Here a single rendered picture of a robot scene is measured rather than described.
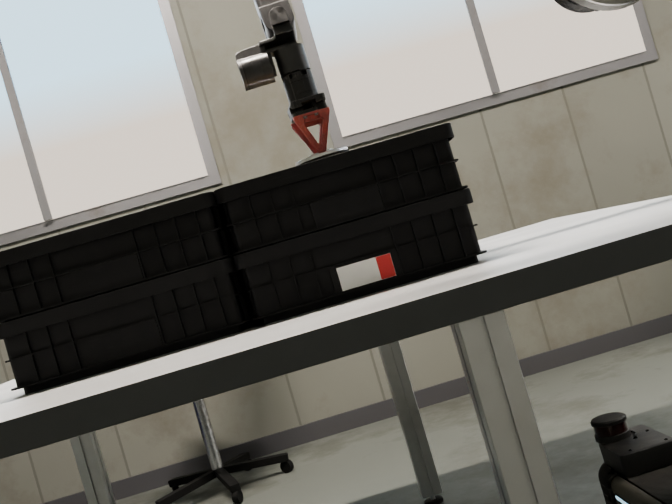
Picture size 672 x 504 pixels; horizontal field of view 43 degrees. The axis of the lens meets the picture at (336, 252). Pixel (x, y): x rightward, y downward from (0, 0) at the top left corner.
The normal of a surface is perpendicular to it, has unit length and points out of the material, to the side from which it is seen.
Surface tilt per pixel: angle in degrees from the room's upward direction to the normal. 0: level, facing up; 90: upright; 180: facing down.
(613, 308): 90
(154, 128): 90
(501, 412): 90
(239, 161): 90
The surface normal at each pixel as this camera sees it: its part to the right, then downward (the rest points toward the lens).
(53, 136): 0.05, -0.02
